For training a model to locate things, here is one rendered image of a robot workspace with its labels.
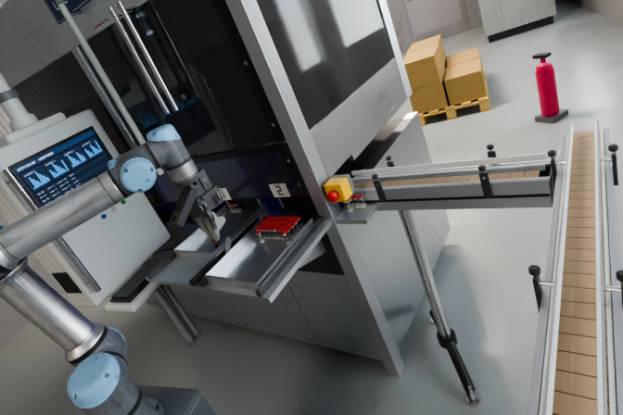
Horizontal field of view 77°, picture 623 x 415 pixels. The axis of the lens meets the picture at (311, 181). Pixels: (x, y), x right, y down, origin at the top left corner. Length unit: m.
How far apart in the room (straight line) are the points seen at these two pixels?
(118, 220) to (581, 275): 1.79
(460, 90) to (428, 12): 4.78
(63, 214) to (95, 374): 0.41
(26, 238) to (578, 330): 1.08
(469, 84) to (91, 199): 3.92
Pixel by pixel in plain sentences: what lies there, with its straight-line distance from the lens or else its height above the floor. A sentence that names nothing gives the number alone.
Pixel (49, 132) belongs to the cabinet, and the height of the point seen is 1.53.
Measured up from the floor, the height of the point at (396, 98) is 1.04.
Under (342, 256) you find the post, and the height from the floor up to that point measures 0.71.
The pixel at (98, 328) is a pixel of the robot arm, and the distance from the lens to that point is 1.28.
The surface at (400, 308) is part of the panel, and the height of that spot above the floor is 0.23.
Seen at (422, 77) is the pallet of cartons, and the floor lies 0.52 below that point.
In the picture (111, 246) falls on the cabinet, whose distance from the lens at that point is 2.03.
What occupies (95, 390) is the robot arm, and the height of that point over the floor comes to 1.00.
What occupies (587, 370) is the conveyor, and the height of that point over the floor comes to 0.93.
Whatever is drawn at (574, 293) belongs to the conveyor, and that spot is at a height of 0.93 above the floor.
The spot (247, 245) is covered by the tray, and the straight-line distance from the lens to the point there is 1.55.
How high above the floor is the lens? 1.58
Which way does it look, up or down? 22 degrees down
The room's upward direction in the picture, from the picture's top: 23 degrees counter-clockwise
